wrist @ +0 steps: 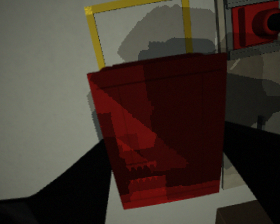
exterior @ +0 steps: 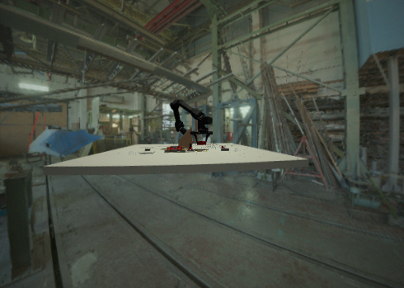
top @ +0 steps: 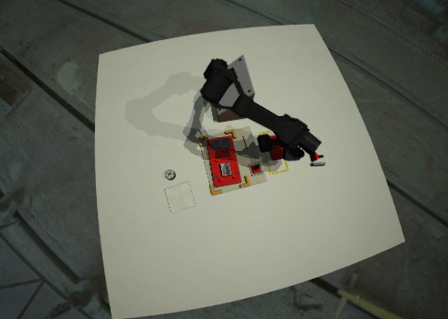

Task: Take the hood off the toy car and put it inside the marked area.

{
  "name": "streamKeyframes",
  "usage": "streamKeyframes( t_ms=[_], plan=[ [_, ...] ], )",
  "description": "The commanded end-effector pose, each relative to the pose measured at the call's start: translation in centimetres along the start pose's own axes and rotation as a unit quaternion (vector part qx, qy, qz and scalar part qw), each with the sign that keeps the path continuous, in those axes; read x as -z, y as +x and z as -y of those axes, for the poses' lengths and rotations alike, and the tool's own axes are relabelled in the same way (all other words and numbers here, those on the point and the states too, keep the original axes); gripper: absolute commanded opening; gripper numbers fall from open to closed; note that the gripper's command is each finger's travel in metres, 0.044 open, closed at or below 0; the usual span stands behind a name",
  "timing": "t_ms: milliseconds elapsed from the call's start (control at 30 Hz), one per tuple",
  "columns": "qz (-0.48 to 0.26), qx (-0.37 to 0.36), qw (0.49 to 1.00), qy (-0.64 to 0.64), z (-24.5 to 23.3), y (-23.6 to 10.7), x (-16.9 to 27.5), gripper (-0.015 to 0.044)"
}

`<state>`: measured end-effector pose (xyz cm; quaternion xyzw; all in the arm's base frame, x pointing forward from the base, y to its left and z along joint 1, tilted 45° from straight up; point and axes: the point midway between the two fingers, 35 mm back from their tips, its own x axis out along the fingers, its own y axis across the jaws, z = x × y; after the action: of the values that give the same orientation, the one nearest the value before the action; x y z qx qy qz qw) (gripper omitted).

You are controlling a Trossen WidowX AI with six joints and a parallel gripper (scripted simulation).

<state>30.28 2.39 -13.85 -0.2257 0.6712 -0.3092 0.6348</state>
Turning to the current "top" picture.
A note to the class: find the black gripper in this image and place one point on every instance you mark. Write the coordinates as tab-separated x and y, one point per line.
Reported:
266	144

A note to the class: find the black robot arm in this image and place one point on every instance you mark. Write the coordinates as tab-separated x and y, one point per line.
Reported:
290	131

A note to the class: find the dashed square outline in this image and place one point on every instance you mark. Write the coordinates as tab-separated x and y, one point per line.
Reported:
180	197

